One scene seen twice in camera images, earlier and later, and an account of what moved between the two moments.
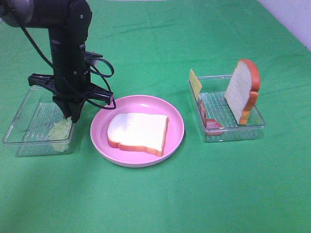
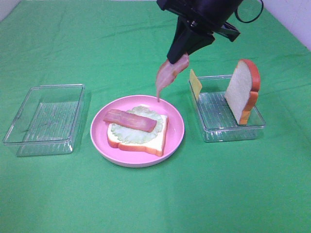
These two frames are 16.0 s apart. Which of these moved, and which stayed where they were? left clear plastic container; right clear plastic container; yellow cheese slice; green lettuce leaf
Moved: green lettuce leaf
Stayed: right clear plastic container; left clear plastic container; yellow cheese slice
